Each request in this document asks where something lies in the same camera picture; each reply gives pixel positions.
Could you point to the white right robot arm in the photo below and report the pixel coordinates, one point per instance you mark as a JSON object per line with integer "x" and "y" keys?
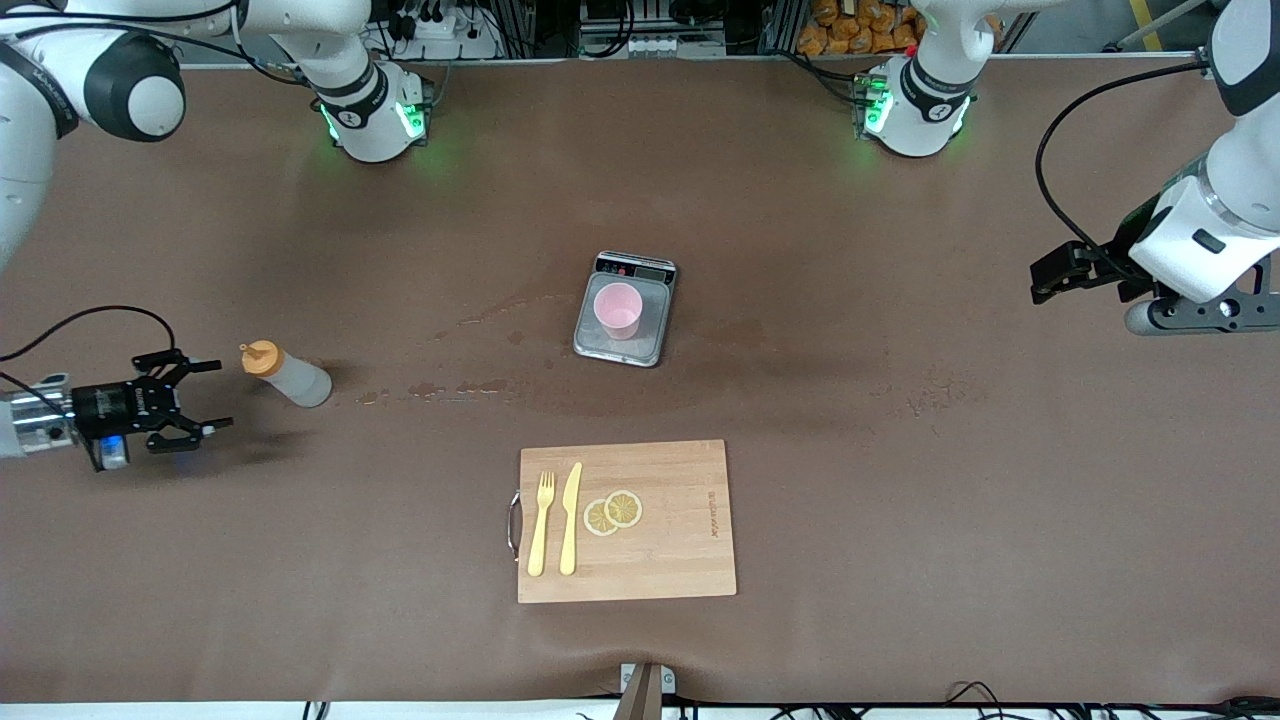
{"x": 360, "y": 115}

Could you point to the pink plastic cup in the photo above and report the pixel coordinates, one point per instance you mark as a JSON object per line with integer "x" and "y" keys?
{"x": 618, "y": 310}

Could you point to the sauce bottle with orange cap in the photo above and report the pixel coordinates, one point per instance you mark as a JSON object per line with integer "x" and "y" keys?
{"x": 300, "y": 385}

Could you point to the yellow plastic knife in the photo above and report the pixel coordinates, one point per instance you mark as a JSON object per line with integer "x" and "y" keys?
{"x": 570, "y": 530}

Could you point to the orange snack packets pile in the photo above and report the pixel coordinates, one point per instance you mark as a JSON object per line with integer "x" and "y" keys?
{"x": 850, "y": 25}

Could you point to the metal mounting bracket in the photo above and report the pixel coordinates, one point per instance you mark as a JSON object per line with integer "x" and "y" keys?
{"x": 668, "y": 680}

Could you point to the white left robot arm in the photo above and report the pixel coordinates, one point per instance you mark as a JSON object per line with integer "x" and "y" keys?
{"x": 920, "y": 110}

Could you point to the aluminium frame profile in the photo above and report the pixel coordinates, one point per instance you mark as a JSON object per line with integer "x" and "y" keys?
{"x": 1208, "y": 68}

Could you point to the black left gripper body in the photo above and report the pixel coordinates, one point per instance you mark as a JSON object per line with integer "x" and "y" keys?
{"x": 1128, "y": 249}

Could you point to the brown wedge post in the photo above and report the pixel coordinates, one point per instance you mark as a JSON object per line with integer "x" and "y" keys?
{"x": 642, "y": 700}

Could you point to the dried lemon slice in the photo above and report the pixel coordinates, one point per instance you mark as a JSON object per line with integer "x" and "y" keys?
{"x": 625, "y": 508}
{"x": 596, "y": 520}

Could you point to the yellow plastic fork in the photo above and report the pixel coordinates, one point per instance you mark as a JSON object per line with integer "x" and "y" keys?
{"x": 540, "y": 530}

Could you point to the white equipment rack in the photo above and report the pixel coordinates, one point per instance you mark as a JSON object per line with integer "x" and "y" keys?
{"x": 650, "y": 45}

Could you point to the silver kitchen scale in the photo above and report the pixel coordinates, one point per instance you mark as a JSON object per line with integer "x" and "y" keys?
{"x": 615, "y": 350}

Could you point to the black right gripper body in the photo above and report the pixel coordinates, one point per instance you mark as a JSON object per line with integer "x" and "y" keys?
{"x": 112, "y": 407}

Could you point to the white power strip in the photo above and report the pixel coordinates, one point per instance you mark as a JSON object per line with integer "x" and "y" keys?
{"x": 450, "y": 45}

